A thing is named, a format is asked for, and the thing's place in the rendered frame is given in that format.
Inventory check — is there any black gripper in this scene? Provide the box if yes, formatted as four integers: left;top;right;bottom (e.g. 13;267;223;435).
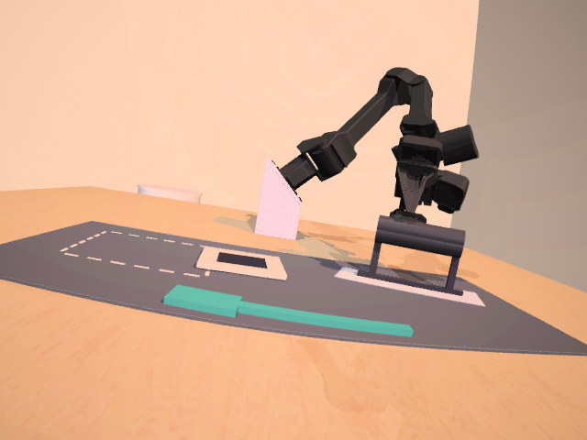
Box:
389;135;443;224

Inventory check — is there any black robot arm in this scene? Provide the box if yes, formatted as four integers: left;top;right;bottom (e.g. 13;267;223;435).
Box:
276;67;479;214

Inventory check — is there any cream tile with dark rectangle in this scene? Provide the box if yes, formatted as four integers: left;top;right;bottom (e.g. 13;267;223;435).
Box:
197;246;287;280

